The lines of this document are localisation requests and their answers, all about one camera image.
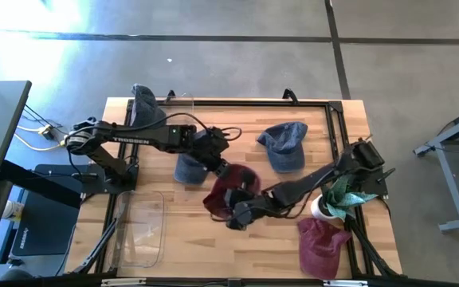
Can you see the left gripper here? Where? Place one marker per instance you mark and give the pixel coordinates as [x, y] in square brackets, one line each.
[211, 143]

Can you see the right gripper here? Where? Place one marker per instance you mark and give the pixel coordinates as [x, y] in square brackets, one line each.
[251, 207]

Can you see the red denim cap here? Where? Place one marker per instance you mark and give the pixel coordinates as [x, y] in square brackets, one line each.
[247, 177]
[321, 251]

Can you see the blue denim cap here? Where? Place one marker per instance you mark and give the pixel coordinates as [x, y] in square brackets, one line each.
[189, 171]
[285, 147]
[146, 107]

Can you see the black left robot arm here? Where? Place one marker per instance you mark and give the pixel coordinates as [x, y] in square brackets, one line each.
[134, 137]

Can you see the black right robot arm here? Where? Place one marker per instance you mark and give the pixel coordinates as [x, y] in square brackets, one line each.
[313, 183]

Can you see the clear plastic bin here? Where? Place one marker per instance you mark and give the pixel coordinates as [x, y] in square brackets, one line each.
[181, 115]
[142, 231]

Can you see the black overhead rig beam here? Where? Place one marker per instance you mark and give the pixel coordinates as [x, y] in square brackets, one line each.
[229, 284]

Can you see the black table clamp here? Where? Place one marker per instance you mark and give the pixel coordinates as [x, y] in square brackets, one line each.
[170, 96]
[290, 95]

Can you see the green cloth with white cup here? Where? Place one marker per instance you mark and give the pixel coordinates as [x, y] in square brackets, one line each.
[325, 209]

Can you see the silver LED light bar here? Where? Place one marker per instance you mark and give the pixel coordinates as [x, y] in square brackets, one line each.
[345, 283]
[124, 283]

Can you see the black power plug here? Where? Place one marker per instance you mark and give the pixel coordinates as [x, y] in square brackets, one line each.
[47, 132]

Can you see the black diagonal rig strut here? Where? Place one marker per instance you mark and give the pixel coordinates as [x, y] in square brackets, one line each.
[38, 183]

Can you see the white paper cup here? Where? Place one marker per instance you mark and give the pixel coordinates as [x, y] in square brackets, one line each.
[13, 211]

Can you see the person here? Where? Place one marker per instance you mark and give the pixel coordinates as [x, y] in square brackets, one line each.
[14, 275]

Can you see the black aluminium table frame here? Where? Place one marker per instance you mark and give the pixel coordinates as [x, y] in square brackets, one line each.
[253, 103]

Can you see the grey metal table frame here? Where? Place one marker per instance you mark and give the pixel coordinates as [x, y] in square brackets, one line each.
[450, 187]

